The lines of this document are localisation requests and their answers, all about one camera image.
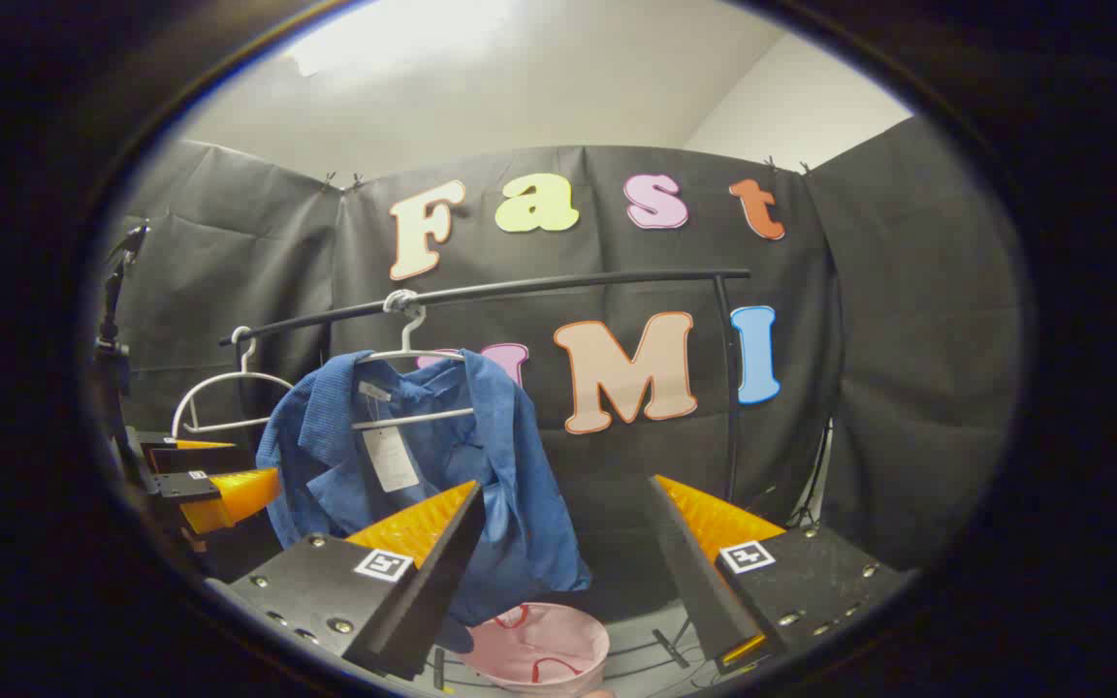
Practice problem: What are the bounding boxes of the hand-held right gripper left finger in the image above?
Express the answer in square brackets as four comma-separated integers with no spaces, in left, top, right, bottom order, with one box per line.
[205,480,488,682]

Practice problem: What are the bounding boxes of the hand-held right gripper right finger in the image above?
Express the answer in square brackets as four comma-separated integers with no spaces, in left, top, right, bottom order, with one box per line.
[646,474,913,676]

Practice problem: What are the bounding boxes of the pink laundry hamper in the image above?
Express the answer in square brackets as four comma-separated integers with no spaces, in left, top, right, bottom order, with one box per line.
[462,601,611,697]

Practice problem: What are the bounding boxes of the blue shirt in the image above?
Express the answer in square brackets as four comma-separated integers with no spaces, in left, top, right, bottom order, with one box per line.
[256,349,593,626]

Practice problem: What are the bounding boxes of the white clothes hanger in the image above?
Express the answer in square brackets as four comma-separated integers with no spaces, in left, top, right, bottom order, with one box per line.
[171,327,296,439]
[352,289,475,432]

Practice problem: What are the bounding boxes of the black clothes rack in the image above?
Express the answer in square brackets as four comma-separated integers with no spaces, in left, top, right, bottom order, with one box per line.
[219,270,753,691]

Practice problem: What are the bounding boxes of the black backdrop cloth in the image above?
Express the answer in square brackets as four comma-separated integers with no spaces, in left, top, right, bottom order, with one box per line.
[108,114,1025,621]

